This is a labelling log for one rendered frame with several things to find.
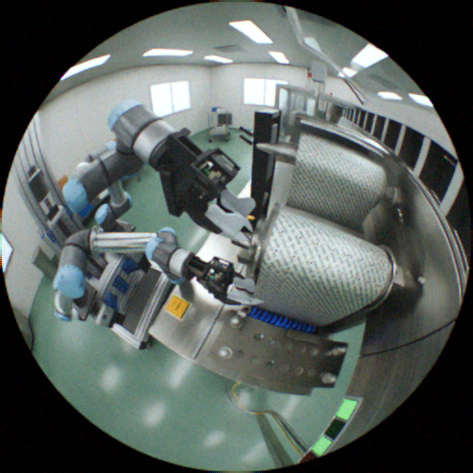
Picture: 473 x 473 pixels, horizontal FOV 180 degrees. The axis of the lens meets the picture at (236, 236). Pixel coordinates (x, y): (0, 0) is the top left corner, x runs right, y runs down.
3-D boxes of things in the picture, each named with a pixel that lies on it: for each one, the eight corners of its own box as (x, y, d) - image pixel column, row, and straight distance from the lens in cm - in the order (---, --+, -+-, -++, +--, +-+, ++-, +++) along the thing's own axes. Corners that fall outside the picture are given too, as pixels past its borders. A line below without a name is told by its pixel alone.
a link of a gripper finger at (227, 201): (270, 226, 28) (229, 187, 25) (247, 236, 31) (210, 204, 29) (274, 214, 30) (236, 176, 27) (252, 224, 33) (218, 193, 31)
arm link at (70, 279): (70, 301, 110) (92, 251, 63) (71, 326, 106) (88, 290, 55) (54, 295, 110) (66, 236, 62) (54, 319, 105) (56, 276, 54)
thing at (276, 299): (251, 303, 50) (258, 277, 32) (321, 325, 54) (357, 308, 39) (250, 304, 50) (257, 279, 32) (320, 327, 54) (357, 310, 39)
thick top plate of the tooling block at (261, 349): (231, 312, 54) (231, 309, 48) (339, 344, 63) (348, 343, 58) (209, 356, 53) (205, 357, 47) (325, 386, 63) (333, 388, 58)
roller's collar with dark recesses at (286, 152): (278, 156, 52) (281, 137, 50) (297, 160, 52) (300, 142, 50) (273, 163, 47) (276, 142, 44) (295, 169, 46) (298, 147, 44)
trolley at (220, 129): (212, 135, 573) (210, 107, 555) (230, 134, 568) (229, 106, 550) (207, 143, 487) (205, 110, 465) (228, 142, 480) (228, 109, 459)
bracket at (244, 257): (241, 278, 66) (244, 223, 40) (256, 283, 65) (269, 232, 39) (236, 288, 64) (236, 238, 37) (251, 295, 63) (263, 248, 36)
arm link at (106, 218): (100, 227, 119) (91, 212, 113) (114, 215, 119) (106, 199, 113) (105, 236, 108) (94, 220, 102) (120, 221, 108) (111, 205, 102)
